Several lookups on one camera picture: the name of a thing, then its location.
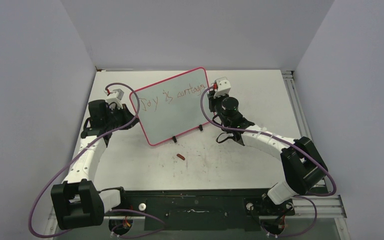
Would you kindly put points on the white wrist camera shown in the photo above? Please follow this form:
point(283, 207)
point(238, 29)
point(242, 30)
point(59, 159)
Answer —
point(115, 96)
point(221, 87)

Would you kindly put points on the right aluminium rail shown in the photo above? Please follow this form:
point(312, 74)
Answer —
point(297, 108)

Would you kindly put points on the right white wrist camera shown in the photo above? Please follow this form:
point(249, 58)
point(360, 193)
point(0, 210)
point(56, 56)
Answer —
point(221, 87)

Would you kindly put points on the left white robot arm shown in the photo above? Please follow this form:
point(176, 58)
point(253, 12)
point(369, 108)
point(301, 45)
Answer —
point(76, 201)

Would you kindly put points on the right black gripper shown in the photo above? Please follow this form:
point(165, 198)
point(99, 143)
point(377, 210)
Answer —
point(213, 100)

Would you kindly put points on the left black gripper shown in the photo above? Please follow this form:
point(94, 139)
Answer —
point(128, 116)

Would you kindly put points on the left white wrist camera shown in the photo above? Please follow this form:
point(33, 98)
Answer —
point(115, 96)

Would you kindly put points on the front aluminium rail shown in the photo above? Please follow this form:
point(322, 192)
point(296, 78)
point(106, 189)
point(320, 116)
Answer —
point(306, 206)

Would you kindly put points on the pink framed whiteboard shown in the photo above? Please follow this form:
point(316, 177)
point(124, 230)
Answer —
point(171, 107)

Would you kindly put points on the aluminium rail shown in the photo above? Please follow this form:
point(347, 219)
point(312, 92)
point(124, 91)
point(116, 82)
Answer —
point(306, 206)
point(297, 108)

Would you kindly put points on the red marker cap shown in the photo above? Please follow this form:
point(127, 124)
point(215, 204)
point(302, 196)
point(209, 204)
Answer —
point(180, 156)

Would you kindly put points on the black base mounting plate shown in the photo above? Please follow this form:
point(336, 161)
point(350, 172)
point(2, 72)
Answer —
point(202, 210)

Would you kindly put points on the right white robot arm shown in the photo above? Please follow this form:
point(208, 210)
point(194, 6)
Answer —
point(302, 164)

